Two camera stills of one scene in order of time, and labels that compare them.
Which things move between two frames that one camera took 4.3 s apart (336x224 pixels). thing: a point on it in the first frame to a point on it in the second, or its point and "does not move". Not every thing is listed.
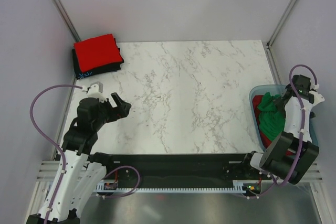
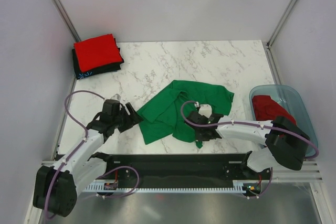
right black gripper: (278, 103) to (199, 138)
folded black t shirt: (113, 66) does not move
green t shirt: (272, 120) to (162, 118)
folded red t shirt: (97, 52) does not move
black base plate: (179, 170) does not move
